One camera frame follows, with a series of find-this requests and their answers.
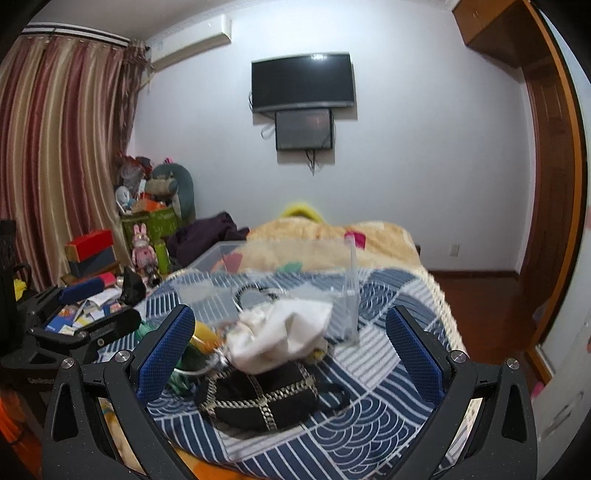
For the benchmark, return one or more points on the yellow plush behind blanket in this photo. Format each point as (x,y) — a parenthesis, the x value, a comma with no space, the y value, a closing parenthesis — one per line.
(302,210)

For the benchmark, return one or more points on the black gold-trimmed quilted bag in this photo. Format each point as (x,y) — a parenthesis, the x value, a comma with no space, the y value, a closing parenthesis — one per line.
(273,401)

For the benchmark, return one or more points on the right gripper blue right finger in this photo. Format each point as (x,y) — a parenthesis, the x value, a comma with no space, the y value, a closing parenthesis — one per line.
(422,355)

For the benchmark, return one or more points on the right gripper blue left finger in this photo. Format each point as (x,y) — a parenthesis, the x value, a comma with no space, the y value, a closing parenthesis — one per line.
(160,350)

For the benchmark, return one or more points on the red beige striped curtain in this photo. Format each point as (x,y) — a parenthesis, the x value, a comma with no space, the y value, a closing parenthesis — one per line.
(67,112)

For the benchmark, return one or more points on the clear plastic storage box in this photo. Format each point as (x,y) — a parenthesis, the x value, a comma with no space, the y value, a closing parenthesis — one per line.
(217,295)

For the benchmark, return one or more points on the beige fluffy patchwork blanket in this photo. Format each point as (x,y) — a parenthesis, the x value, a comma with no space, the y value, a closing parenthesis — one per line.
(302,245)

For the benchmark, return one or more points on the white wall air conditioner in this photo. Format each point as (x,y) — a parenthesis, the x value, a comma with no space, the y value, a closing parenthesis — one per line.
(169,48)

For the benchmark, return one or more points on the small black wall monitor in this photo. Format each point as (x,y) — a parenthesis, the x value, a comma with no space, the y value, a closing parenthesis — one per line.
(304,129)

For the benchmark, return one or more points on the grey green plush toy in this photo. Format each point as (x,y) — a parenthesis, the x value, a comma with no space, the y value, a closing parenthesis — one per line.
(172,183)

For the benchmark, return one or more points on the red and blue boxes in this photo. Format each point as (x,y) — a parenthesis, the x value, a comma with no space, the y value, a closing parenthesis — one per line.
(90,253)

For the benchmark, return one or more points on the large black wall television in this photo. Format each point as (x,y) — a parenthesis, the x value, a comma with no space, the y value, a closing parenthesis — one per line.
(320,80)

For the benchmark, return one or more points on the dark purple clothing pile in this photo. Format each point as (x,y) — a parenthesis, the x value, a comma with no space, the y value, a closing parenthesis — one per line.
(191,241)

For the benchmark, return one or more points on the white drawstring cloth pouch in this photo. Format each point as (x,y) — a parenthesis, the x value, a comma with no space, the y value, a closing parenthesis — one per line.
(274,333)

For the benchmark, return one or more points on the pink rabbit figure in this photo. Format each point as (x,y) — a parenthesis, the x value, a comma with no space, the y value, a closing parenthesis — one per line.
(143,254)

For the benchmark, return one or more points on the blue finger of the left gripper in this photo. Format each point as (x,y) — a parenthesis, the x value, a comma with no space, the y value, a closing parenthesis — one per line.
(115,326)
(81,291)

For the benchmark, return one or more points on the green cylinder bottle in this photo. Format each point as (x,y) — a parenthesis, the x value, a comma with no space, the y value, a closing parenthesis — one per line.
(162,257)

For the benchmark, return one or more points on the green cardboard box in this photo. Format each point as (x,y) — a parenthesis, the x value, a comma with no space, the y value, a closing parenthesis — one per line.
(159,224)

